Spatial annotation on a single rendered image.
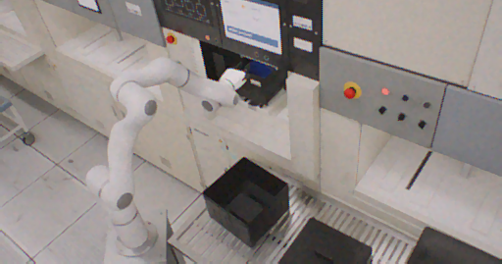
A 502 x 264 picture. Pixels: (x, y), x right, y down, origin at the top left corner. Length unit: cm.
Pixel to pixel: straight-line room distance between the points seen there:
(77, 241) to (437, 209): 228
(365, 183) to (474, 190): 45
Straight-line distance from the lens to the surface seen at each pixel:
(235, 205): 208
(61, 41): 349
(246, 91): 232
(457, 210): 200
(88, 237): 322
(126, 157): 173
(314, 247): 182
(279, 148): 215
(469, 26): 134
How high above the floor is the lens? 242
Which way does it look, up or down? 43 degrees down
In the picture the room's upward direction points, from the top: 8 degrees counter-clockwise
